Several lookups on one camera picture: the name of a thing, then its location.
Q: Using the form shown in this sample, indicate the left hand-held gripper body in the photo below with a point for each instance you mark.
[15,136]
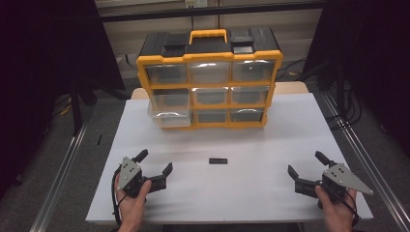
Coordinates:
[130,176]

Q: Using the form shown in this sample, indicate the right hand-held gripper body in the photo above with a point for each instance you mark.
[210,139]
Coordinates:
[341,182]

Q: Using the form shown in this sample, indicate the pulled-out clear plastic drawer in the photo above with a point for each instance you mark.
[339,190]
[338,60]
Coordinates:
[170,118]

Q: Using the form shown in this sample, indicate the small black rectangular block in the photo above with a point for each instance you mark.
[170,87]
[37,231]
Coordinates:
[218,160]

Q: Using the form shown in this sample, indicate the yellow black drawer organizer cabinet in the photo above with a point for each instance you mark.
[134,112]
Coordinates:
[209,46]

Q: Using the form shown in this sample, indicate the person's left hand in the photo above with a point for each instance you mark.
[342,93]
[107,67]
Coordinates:
[132,206]

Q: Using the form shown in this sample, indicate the person's right hand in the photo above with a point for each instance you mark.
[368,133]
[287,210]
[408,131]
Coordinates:
[336,214]

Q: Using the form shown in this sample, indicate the black metal stand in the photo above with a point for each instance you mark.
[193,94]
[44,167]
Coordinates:
[76,106]

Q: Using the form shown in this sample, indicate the set of clear organizer drawers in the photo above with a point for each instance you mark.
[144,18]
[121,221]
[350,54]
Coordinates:
[209,72]

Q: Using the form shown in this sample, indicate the dark curtain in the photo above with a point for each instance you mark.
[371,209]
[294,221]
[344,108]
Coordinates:
[48,58]
[370,48]

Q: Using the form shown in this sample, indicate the black horizontal bar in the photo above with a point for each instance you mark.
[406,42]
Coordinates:
[209,12]

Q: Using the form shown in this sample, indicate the aluminium floor rail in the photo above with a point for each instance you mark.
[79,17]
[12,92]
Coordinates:
[61,174]
[367,154]

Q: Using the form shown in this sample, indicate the white wall socket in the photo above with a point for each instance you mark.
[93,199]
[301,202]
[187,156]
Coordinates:
[196,3]

